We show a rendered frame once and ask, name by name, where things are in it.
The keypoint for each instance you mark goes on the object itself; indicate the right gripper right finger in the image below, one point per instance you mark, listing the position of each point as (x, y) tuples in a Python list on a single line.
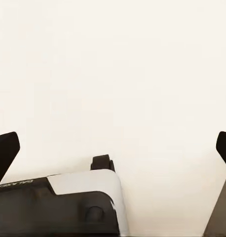
[(221, 144)]

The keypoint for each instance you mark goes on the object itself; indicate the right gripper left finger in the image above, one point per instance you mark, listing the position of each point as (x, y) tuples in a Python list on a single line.
[(9, 148)]

